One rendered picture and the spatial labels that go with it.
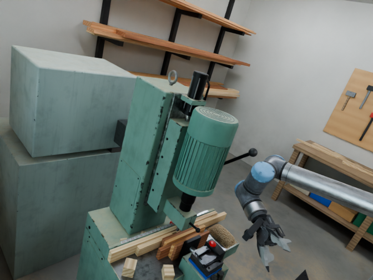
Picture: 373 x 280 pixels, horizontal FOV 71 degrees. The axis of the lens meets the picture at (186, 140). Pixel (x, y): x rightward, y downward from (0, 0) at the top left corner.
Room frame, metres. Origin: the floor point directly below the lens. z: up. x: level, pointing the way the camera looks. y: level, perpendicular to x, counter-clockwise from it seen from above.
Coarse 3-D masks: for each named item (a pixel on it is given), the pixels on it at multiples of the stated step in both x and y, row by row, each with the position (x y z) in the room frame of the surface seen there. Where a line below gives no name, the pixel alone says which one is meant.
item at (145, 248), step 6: (216, 216) 1.13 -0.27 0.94; (222, 216) 1.15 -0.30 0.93; (198, 222) 1.04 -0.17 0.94; (204, 222) 1.05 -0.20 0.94; (210, 222) 1.09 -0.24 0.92; (216, 222) 1.13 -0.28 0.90; (156, 240) 0.85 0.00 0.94; (138, 246) 0.79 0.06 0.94; (144, 246) 0.80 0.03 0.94; (150, 246) 0.81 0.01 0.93; (156, 246) 0.84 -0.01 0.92; (138, 252) 0.77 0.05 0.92; (144, 252) 0.80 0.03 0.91
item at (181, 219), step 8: (168, 200) 0.95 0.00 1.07; (176, 200) 0.97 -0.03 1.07; (168, 208) 0.94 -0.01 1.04; (176, 208) 0.91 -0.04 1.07; (168, 216) 0.93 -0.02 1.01; (176, 216) 0.90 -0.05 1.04; (184, 216) 0.88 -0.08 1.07; (192, 216) 0.90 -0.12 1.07; (176, 224) 0.89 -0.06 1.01; (184, 224) 0.87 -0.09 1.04
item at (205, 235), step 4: (204, 232) 0.93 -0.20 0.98; (208, 232) 0.94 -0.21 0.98; (204, 236) 0.92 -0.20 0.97; (200, 240) 0.91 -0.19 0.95; (204, 240) 0.93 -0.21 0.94; (176, 244) 0.81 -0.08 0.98; (180, 244) 0.82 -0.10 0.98; (200, 244) 0.92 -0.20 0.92; (204, 244) 0.95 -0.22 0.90; (176, 248) 0.80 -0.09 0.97; (180, 248) 0.82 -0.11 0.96; (176, 252) 0.81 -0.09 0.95; (172, 256) 0.81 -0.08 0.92; (176, 256) 0.81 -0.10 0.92; (172, 260) 0.80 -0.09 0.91
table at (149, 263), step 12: (216, 240) 1.00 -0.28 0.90; (156, 252) 0.82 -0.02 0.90; (228, 252) 0.97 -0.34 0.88; (108, 264) 0.71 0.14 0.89; (120, 264) 0.72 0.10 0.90; (144, 264) 0.75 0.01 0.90; (156, 264) 0.76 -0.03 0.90; (108, 276) 0.70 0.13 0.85; (120, 276) 0.67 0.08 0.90; (144, 276) 0.70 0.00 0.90; (156, 276) 0.71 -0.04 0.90; (180, 276) 0.75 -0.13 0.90
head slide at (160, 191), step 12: (180, 120) 1.00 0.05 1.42; (168, 132) 0.98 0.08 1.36; (180, 132) 0.94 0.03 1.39; (168, 144) 0.96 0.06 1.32; (180, 144) 0.95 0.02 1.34; (168, 156) 0.95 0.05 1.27; (168, 168) 0.94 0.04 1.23; (156, 180) 0.97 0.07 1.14; (168, 180) 0.94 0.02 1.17; (156, 192) 0.96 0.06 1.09; (168, 192) 0.96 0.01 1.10; (180, 192) 1.02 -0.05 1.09; (156, 204) 0.94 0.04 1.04
